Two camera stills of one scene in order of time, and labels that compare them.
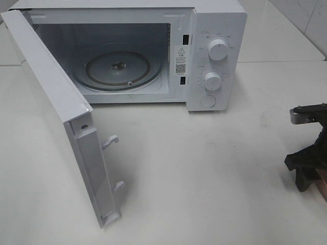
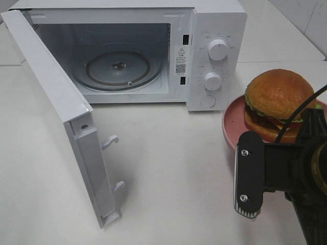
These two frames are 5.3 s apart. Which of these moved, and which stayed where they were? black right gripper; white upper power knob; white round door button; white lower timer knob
Moved: black right gripper
Stayed: white lower timer knob; white upper power knob; white round door button
